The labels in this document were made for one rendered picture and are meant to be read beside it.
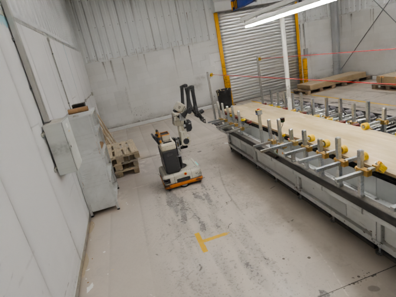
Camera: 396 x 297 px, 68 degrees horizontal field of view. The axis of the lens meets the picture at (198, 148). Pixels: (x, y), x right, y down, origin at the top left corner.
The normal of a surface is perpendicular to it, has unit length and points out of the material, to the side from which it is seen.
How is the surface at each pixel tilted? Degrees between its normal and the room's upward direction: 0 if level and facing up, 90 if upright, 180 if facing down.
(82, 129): 90
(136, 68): 90
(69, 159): 90
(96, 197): 90
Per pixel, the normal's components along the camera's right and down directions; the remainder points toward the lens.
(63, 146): 0.26, 0.26
